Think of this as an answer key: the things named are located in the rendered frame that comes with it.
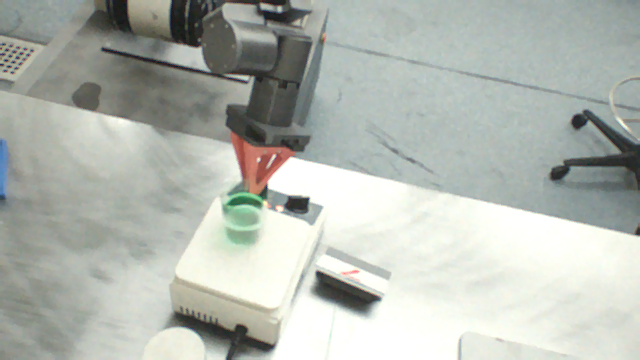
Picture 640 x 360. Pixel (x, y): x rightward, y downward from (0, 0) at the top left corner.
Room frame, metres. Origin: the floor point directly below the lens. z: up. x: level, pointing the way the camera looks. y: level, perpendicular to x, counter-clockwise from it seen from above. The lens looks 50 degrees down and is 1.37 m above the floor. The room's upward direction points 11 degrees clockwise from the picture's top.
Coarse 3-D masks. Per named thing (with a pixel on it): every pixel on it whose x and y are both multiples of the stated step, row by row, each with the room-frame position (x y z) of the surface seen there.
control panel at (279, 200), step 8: (280, 192) 0.47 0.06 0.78; (272, 200) 0.44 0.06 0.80; (280, 200) 0.45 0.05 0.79; (272, 208) 0.42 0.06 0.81; (312, 208) 0.45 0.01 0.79; (320, 208) 0.45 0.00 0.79; (296, 216) 0.42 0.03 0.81; (304, 216) 0.42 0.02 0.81; (312, 216) 0.43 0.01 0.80; (312, 224) 0.41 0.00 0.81
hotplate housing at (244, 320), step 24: (312, 240) 0.38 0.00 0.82; (192, 288) 0.29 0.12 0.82; (288, 288) 0.31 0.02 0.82; (192, 312) 0.28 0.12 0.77; (216, 312) 0.28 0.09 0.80; (240, 312) 0.27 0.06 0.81; (264, 312) 0.28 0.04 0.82; (288, 312) 0.30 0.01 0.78; (240, 336) 0.26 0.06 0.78; (264, 336) 0.27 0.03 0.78
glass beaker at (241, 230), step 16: (240, 176) 0.38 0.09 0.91; (256, 176) 0.39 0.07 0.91; (224, 192) 0.37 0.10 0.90; (240, 192) 0.38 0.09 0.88; (256, 192) 0.38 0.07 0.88; (272, 192) 0.37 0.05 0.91; (224, 208) 0.34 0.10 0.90; (224, 224) 0.34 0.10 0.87; (240, 224) 0.34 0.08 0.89; (256, 224) 0.34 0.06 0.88; (240, 240) 0.34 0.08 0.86; (256, 240) 0.34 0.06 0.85
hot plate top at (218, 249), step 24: (216, 216) 0.37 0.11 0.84; (288, 216) 0.39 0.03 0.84; (192, 240) 0.34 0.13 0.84; (216, 240) 0.34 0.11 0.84; (264, 240) 0.35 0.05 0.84; (288, 240) 0.36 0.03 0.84; (192, 264) 0.31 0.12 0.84; (216, 264) 0.31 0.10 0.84; (240, 264) 0.32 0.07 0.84; (264, 264) 0.32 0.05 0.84; (288, 264) 0.33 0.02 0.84; (216, 288) 0.28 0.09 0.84; (240, 288) 0.29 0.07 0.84; (264, 288) 0.29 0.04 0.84
